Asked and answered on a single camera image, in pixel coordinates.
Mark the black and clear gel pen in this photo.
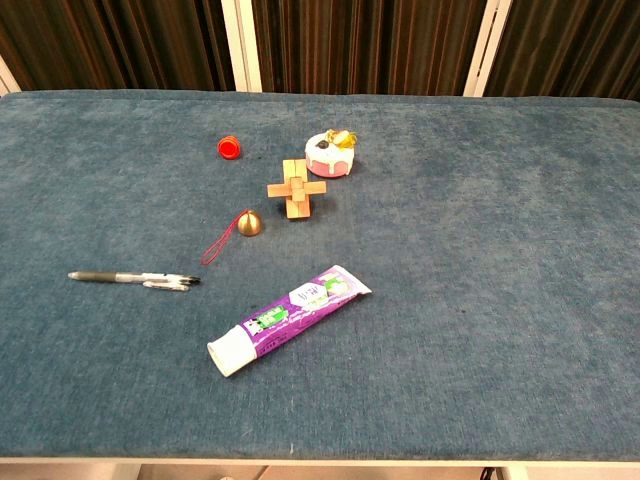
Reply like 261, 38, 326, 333
67, 270, 202, 293

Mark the wooden burr puzzle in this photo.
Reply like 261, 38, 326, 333
266, 158, 328, 220

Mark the pink toy cake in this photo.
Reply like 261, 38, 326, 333
305, 128, 359, 178

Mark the purple and white toothpaste tube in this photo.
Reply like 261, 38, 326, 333
206, 264, 373, 379

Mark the small red round toy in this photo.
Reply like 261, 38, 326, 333
216, 134, 242, 161

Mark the blue fabric table cover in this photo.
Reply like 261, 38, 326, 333
0, 89, 640, 460

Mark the dark striped curtain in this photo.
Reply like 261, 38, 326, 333
0, 0, 640, 102

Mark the golden bell with red string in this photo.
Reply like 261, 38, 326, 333
200, 208, 267, 267

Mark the white vertical frame post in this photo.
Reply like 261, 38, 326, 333
220, 0, 263, 93
0, 53, 22, 97
462, 0, 515, 98

